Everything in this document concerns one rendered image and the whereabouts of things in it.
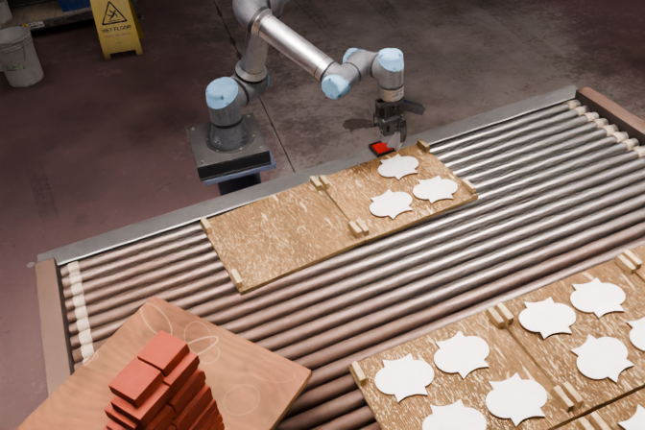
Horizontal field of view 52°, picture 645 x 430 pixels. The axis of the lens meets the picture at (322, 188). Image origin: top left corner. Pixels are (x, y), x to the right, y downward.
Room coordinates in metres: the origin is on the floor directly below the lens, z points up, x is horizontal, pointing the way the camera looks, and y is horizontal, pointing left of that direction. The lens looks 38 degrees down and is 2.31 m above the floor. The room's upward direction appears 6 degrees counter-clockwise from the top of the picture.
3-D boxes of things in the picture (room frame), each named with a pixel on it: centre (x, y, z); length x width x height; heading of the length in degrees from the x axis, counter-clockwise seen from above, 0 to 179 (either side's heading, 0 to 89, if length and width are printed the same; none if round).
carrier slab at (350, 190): (1.69, -0.24, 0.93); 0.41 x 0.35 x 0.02; 112
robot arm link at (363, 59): (1.83, -0.16, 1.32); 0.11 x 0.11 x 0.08; 51
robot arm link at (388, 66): (1.78, -0.24, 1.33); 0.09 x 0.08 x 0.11; 51
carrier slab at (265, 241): (1.53, 0.15, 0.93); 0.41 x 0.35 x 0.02; 114
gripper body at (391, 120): (1.78, -0.24, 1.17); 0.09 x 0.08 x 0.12; 112
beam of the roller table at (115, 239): (1.87, -0.07, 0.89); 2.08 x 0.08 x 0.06; 109
